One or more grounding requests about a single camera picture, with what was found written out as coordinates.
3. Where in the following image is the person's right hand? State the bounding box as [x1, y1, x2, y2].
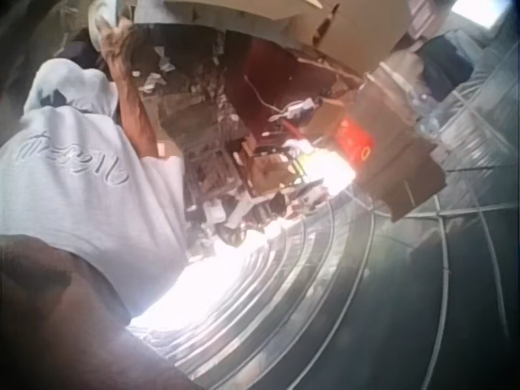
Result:
[99, 16, 138, 67]

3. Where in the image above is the white round roll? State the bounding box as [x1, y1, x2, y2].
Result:
[86, 0, 119, 50]

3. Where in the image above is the heap of scrap parts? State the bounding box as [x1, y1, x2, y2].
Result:
[132, 24, 326, 247]

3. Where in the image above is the pale cardboard box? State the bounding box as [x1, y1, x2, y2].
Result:
[133, 0, 412, 79]

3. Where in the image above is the dark red board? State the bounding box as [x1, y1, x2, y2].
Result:
[225, 32, 326, 137]

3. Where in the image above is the brown carton with red label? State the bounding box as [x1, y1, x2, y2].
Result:
[320, 52, 448, 223]

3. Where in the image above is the corrugated metal shutter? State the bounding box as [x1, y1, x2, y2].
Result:
[129, 40, 520, 390]

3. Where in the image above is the clear plastic bottle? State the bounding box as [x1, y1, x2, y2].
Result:
[414, 93, 442, 140]

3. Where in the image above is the dark cloth bundle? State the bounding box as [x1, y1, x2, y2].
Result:
[414, 30, 477, 103]

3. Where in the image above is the white cable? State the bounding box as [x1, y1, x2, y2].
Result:
[243, 74, 319, 123]

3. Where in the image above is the black wire frame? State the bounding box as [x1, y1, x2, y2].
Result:
[250, 145, 323, 193]

